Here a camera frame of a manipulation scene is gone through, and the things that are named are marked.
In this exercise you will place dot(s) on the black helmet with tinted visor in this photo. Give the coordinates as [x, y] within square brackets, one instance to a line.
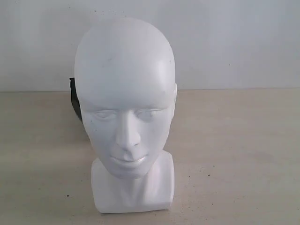
[74, 99]

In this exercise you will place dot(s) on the white mannequin head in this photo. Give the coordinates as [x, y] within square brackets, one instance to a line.
[125, 83]

